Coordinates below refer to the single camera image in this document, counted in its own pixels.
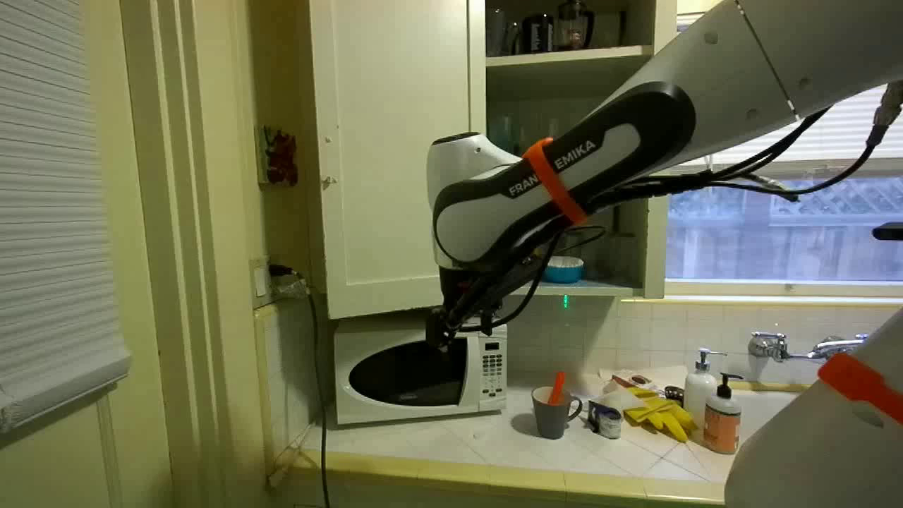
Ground white panel door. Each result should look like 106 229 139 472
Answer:
0 0 178 508

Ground white wall cupboard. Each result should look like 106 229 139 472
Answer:
468 0 679 303

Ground grey ceramic mug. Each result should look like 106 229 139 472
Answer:
530 383 588 444

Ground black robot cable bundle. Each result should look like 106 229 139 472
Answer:
582 81 903 207

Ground white cupboard door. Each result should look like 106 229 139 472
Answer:
307 0 487 323

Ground black power cable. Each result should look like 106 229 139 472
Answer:
304 284 332 508

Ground red white booklet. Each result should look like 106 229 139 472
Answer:
602 373 660 397

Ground blue white small mug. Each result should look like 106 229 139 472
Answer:
588 397 627 444

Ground dark glass carafe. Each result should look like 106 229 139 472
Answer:
551 0 597 52

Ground red wall decoration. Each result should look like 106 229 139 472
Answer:
259 124 303 190

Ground white microwave oven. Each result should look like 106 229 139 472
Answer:
331 313 511 430

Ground kitchen window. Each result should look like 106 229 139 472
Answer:
662 81 903 303

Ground chrome sink faucet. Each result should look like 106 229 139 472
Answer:
744 327 868 389

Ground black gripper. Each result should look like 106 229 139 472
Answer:
427 304 477 359

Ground orange velcro strap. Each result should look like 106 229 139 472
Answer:
815 349 903 427
523 135 589 227

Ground blue plastic bowl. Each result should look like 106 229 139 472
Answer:
541 256 588 287

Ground yellow rubber gloves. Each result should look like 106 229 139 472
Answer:
621 389 699 447

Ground white pump soap bottle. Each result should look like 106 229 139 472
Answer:
682 347 722 427

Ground dark metal canister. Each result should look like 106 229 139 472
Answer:
518 11 555 57

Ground orange label pump bottle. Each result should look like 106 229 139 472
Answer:
699 369 744 458

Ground white window blind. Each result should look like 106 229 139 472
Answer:
0 0 136 437

